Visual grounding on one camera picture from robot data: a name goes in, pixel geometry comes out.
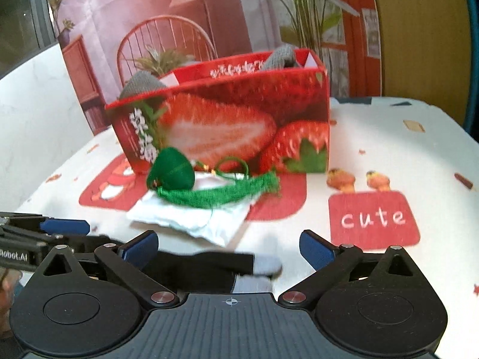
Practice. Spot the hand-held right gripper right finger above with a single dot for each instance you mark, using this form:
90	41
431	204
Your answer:
316	250

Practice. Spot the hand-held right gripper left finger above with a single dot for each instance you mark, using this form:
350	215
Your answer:
140	248

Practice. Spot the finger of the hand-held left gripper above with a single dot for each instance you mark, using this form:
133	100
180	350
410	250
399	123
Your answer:
63	227
84	243

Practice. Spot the black sock grey toe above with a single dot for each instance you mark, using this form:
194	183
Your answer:
202	269

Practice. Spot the strawberry printed cardboard box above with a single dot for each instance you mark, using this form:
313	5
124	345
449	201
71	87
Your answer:
232	127

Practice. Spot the white plastic packet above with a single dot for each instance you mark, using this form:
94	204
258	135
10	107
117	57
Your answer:
209	220

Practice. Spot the green sachet with tassel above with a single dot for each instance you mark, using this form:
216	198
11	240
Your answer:
174	172

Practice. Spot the white marble pattern board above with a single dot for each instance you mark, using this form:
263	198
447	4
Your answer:
45	127

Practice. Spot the printed tablecloth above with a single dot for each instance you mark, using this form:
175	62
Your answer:
411	164

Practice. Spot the yellow board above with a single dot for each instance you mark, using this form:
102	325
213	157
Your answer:
423	45

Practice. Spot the printed room backdrop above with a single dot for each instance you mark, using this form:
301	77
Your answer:
232	15

